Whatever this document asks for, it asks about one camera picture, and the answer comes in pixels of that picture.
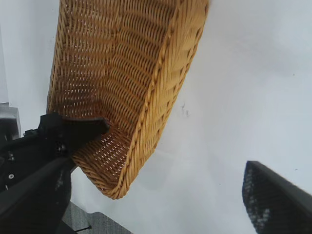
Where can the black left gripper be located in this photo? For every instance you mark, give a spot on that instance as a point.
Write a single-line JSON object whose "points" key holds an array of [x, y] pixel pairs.
{"points": [[29, 151]]}

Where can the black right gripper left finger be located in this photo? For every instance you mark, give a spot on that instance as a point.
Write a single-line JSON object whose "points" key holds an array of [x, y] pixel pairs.
{"points": [[31, 207]]}

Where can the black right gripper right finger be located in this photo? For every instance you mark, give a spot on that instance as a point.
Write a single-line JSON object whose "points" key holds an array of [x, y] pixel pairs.
{"points": [[280, 207]]}

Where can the brown woven wicker basket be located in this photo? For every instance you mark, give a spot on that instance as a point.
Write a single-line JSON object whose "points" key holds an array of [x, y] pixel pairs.
{"points": [[122, 73]]}

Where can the grey metal block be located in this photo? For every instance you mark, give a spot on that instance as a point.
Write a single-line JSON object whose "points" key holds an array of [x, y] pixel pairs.
{"points": [[8, 122]]}

